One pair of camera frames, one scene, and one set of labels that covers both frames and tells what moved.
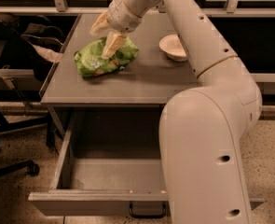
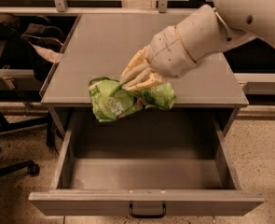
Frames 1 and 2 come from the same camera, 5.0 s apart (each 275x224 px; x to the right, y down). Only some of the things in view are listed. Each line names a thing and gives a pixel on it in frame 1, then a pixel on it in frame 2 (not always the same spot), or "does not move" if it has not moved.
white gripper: (122, 16) to (167, 54)
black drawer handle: (164, 214) does not move
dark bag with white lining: (44, 44) does not move
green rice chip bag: (90, 62) to (112, 101)
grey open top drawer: (108, 165) does not move
